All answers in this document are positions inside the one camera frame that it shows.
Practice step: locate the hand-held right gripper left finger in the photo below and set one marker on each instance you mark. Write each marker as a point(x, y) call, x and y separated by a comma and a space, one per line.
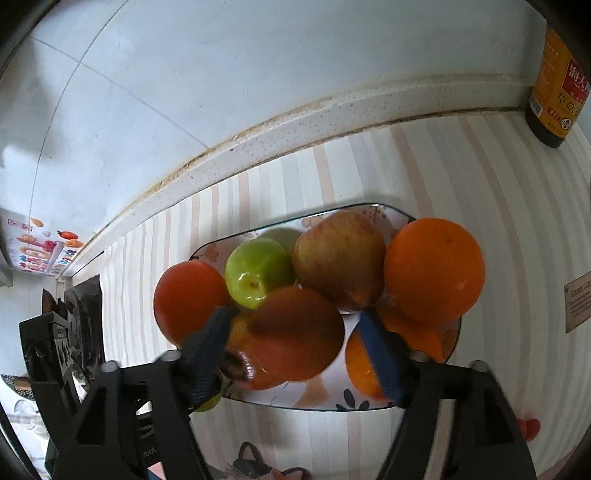
point(207, 350)

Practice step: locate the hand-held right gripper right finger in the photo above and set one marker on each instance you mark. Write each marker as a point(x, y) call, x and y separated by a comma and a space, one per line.
point(383, 364)

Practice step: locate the red-green apple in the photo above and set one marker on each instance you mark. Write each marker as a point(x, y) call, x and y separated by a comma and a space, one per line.
point(240, 334)

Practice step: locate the oval floral ceramic plate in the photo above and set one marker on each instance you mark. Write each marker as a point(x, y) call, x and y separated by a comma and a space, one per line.
point(323, 397)

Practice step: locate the dark red-orange tangerine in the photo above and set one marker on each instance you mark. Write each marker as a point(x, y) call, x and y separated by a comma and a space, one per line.
point(300, 332)

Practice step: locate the large orange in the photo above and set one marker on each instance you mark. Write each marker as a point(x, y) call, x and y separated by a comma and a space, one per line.
point(434, 267)

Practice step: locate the large red-yellow apple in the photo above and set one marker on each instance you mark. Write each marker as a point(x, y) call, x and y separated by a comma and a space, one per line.
point(339, 258)

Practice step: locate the black gas stove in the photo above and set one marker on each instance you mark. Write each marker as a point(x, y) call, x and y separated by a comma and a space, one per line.
point(87, 295)

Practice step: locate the red cherry tomato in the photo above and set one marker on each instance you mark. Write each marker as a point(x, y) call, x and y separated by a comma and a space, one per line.
point(528, 428)

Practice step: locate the striped tablecloth with cat print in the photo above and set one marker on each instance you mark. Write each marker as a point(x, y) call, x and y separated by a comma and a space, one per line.
point(508, 207)

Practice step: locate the small brown card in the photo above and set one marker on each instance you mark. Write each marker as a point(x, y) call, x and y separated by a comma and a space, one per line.
point(578, 304)

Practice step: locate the dark soy sauce bottle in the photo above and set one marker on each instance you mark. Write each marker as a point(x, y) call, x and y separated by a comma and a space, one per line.
point(554, 101)

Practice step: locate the colourful wall sticker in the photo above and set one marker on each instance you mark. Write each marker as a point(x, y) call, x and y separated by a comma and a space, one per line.
point(41, 251)

